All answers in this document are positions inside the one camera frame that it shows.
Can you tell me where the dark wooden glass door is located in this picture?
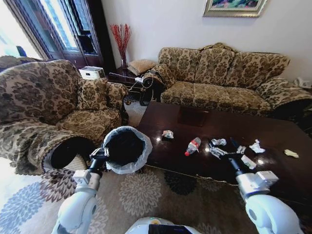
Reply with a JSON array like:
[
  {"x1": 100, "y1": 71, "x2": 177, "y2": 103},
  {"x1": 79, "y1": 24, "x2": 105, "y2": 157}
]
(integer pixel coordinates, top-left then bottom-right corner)
[{"x1": 4, "y1": 0, "x2": 116, "y2": 72}]

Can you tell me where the white cable bundle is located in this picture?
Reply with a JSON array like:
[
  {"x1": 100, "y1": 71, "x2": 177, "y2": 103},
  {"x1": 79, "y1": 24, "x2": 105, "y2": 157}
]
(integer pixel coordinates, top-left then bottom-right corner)
[{"x1": 108, "y1": 71, "x2": 156, "y2": 101}]

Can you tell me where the dark wooden side table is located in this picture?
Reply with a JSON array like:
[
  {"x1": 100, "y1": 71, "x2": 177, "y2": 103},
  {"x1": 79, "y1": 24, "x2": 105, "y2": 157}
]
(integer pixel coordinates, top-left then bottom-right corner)
[{"x1": 106, "y1": 66, "x2": 145, "y2": 91}]

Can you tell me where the flat white packet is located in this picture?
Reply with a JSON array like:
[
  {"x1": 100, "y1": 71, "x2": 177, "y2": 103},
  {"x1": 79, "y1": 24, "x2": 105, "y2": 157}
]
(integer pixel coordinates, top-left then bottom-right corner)
[{"x1": 240, "y1": 155, "x2": 257, "y2": 170}]

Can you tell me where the framed painting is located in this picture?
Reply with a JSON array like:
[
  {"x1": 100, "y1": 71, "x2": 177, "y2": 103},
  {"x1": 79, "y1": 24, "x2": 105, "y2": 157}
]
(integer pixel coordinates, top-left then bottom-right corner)
[{"x1": 202, "y1": 0, "x2": 269, "y2": 18}]

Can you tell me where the white box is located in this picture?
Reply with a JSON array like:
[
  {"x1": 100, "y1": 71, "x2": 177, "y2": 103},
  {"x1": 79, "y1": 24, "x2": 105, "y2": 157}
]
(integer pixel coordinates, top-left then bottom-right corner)
[{"x1": 78, "y1": 66, "x2": 106, "y2": 80}]

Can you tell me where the white robot front shell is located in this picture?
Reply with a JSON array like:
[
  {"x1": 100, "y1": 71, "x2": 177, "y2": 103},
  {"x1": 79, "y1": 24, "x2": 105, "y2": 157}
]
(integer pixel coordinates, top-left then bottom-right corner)
[{"x1": 125, "y1": 216, "x2": 203, "y2": 234}]

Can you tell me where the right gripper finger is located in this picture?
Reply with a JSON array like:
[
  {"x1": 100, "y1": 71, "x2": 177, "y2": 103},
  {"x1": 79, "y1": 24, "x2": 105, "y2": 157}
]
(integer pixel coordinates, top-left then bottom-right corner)
[
  {"x1": 209, "y1": 147, "x2": 224, "y2": 160},
  {"x1": 211, "y1": 143, "x2": 230, "y2": 156}
]

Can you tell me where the patterned floral rug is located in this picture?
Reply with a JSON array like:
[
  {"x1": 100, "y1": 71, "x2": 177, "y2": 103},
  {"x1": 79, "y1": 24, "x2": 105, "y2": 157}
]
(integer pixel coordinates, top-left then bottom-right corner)
[{"x1": 0, "y1": 156, "x2": 312, "y2": 234}]

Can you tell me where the floral armchair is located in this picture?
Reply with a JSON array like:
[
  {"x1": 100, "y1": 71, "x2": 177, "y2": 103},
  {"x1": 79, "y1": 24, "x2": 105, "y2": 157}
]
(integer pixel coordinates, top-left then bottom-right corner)
[{"x1": 0, "y1": 59, "x2": 130, "y2": 176}]

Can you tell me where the floral three-seat sofa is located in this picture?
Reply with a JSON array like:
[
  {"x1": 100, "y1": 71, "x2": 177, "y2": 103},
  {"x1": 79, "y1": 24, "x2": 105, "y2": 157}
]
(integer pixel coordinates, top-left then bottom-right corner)
[{"x1": 156, "y1": 42, "x2": 312, "y2": 119}]

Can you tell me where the white crumpled tissue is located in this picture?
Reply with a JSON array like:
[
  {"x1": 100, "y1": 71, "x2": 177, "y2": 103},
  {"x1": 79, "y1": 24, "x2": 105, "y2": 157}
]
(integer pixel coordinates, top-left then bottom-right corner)
[{"x1": 293, "y1": 76, "x2": 312, "y2": 89}]

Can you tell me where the gold quilted cushion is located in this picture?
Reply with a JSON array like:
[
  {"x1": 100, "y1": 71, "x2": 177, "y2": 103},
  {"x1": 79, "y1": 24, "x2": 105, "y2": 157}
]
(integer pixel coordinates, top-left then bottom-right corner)
[{"x1": 127, "y1": 58, "x2": 158, "y2": 75}]

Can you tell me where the clear bottle with red cap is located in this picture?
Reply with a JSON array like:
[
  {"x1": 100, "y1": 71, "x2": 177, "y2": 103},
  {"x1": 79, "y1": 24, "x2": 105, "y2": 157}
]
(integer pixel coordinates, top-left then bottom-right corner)
[{"x1": 184, "y1": 136, "x2": 202, "y2": 157}]

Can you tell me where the floral square armchair cushion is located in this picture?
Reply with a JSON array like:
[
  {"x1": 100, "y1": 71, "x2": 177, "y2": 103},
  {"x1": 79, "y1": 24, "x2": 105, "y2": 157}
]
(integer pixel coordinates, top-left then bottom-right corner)
[{"x1": 77, "y1": 78, "x2": 109, "y2": 111}]

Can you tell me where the crumpled white paper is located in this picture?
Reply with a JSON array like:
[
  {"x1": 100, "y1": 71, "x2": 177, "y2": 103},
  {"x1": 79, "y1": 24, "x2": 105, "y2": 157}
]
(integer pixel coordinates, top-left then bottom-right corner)
[{"x1": 248, "y1": 139, "x2": 266, "y2": 154}]

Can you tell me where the dark wooden coffee table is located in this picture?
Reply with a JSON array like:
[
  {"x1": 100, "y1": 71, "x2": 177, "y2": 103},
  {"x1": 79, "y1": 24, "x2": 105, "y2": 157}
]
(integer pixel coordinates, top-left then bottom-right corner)
[{"x1": 135, "y1": 100, "x2": 312, "y2": 211}]

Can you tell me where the trash bin with white bag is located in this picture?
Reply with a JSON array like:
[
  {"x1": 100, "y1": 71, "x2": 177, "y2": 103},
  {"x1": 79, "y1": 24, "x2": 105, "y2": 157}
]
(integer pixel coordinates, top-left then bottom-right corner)
[{"x1": 102, "y1": 125, "x2": 154, "y2": 175}]

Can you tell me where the crumpled pale yellow paper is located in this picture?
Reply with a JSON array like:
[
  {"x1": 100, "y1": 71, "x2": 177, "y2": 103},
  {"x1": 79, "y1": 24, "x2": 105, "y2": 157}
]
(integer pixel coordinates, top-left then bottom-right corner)
[{"x1": 283, "y1": 149, "x2": 300, "y2": 159}]

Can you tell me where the vase with red branches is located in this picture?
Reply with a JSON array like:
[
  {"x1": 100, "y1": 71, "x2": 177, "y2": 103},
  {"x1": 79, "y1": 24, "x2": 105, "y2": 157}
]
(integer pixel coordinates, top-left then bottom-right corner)
[{"x1": 109, "y1": 23, "x2": 133, "y2": 69}]

